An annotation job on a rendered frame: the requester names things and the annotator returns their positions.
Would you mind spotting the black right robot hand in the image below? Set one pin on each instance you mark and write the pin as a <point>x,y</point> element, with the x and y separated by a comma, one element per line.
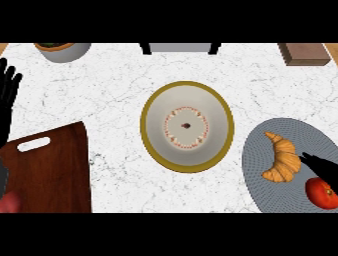
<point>330,173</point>

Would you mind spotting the red tomato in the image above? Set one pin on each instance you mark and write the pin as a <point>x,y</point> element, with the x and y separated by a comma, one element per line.
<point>320,193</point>

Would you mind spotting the round grey placemat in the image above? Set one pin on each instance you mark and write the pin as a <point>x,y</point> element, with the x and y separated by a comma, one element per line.
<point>278,156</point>

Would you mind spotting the white bowl with yellow rim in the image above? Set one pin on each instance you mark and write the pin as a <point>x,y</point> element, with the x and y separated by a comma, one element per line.
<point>187,126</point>

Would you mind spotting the golden croissant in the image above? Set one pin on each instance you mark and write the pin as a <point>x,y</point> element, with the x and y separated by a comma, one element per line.
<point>283,159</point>

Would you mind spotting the grey plant pot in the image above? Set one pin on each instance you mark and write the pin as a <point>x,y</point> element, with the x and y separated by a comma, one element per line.
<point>63,51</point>

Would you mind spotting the dark brown wooden cutting board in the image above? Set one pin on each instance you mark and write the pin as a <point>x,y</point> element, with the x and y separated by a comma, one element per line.
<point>52,170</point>

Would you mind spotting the red round fruit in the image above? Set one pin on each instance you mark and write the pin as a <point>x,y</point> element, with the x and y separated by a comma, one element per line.
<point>8,203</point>

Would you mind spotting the brown wooden block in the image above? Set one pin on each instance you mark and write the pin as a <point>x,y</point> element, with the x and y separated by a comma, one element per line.
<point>303,53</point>

